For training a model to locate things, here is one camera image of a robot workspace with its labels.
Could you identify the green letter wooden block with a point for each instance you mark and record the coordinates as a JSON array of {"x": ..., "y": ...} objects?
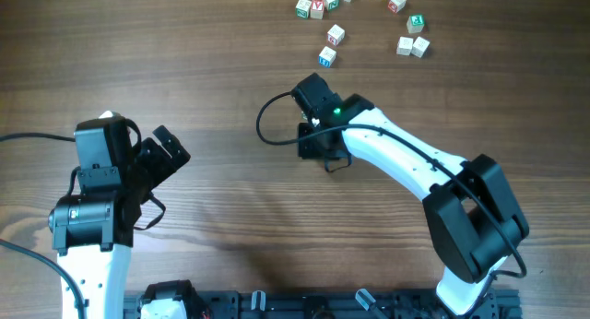
[{"x": 303, "y": 8}]

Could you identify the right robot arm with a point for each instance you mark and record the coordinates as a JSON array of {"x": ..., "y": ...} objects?
[{"x": 474, "y": 219}]

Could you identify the red V wooden block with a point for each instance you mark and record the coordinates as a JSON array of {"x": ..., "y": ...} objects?
[{"x": 317, "y": 9}]

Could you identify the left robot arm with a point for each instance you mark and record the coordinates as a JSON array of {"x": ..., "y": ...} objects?
[{"x": 93, "y": 231}]

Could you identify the plain tilted wooden block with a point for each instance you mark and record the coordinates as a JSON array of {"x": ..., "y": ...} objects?
[{"x": 420, "y": 47}]

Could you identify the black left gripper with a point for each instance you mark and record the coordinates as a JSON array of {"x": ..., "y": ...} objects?
[{"x": 171, "y": 147}]

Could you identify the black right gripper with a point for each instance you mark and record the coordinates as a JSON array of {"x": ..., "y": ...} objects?
[{"x": 309, "y": 151}]

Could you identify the red sided wooden block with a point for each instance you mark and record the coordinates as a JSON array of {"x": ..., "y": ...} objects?
[{"x": 396, "y": 5}]

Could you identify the green E wooden block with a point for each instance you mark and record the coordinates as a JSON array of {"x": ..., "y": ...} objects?
[{"x": 415, "y": 24}]

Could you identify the blue sided wooden block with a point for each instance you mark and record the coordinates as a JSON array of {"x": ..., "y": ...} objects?
[{"x": 327, "y": 57}]

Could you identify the red sided tilted block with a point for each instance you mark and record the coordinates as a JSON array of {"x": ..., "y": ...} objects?
[{"x": 335, "y": 35}]

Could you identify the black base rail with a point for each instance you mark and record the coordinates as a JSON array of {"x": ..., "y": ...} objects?
[{"x": 179, "y": 299}]

